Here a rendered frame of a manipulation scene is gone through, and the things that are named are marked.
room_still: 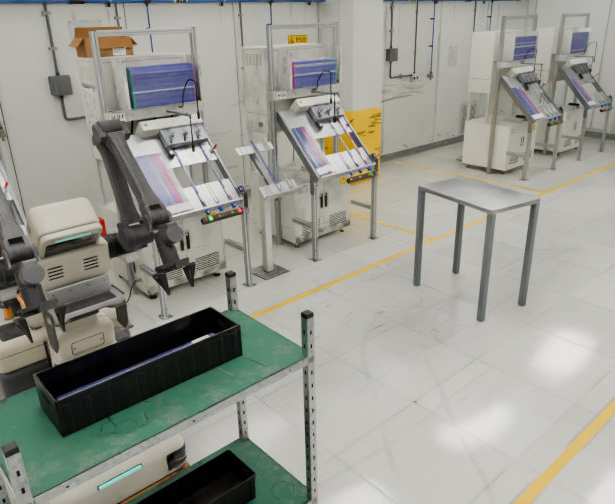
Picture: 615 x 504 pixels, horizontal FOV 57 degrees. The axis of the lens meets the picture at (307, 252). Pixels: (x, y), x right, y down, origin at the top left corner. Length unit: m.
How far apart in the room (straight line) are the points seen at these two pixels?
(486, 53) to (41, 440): 6.93
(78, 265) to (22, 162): 3.47
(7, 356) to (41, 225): 0.66
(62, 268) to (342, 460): 1.56
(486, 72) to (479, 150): 0.98
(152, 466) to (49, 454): 1.04
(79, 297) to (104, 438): 0.69
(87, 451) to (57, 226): 0.78
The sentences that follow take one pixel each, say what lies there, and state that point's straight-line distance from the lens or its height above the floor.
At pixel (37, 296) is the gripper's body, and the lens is 1.77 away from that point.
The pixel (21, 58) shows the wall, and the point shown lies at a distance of 5.51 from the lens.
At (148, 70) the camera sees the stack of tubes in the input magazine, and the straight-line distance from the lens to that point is 4.24.
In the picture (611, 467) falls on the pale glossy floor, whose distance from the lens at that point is 3.12.
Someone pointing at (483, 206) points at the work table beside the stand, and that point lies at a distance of 3.81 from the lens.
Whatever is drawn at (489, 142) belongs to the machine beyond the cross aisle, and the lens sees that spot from 7.78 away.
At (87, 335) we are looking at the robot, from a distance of 2.27.
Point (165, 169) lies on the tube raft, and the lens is 4.14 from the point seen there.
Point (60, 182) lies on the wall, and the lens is 5.70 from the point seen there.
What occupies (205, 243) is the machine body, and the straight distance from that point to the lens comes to 4.51.
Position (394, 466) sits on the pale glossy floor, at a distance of 2.86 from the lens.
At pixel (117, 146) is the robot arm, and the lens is 2.05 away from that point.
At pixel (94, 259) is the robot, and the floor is 1.16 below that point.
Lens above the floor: 1.95
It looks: 23 degrees down
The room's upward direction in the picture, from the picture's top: 1 degrees counter-clockwise
